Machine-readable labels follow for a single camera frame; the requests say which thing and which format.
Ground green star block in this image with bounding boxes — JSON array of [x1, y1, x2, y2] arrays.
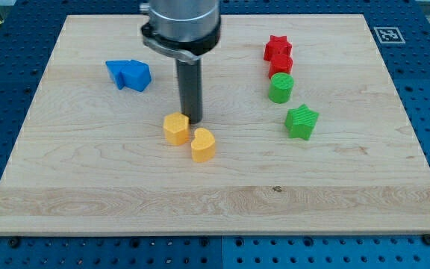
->
[[284, 104, 319, 140]]

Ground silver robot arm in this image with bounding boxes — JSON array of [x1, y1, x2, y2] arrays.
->
[[140, 0, 221, 65]]

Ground yellow heart block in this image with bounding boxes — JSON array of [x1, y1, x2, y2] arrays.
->
[[191, 128, 216, 163]]

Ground wooden board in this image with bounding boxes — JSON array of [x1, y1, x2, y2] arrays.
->
[[0, 14, 430, 236]]

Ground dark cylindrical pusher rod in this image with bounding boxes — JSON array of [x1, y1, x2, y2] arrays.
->
[[175, 60, 203, 124]]

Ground green cylinder block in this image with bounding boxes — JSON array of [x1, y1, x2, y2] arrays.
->
[[268, 72, 295, 104]]

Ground red cylinder block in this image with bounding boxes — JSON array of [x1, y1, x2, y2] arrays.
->
[[268, 54, 293, 78]]

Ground blue pentagon block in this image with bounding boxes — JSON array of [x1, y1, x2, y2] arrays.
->
[[121, 60, 152, 92]]

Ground yellow hexagon block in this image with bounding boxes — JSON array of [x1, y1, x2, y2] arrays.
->
[[163, 112, 190, 146]]

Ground red star block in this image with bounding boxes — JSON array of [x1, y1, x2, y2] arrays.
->
[[264, 35, 293, 61]]

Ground white fiducial marker tag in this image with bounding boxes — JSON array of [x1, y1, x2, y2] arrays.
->
[[373, 27, 405, 44]]

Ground blue triangle block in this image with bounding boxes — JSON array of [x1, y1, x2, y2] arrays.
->
[[105, 60, 130, 90]]

